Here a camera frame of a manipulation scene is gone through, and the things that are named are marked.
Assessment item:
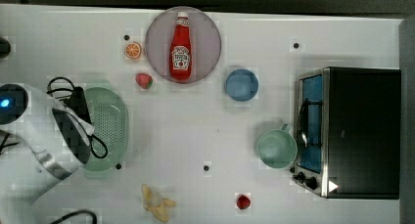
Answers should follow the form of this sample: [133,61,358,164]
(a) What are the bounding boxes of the blue bowl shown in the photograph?
[225,68,259,102]

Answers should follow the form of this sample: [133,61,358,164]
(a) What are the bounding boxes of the strawberry toy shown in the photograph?
[135,72,153,89]

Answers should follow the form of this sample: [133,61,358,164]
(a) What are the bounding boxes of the small red fruit toy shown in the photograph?
[236,194,251,210]

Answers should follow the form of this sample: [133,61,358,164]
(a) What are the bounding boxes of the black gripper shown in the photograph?
[64,87,91,123]

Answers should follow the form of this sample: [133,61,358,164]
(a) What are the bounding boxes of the green strainer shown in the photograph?
[84,82,129,179]

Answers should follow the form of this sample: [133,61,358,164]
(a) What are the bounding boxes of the black toaster oven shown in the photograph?
[290,67,401,200]

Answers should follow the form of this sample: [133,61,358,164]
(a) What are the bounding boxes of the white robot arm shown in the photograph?
[1,83,94,224]

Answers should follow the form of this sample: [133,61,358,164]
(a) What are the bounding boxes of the red ketchup bottle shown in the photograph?
[169,12,192,81]

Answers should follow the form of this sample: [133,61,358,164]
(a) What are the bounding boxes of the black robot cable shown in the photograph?
[46,76,109,159]

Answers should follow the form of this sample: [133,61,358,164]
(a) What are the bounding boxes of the grey round plate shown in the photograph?
[145,6,221,84]

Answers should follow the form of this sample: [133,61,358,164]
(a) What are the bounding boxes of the orange slice toy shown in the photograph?
[124,42,142,59]

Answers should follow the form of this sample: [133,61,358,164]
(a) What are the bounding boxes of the green mug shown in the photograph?
[256,124,298,169]

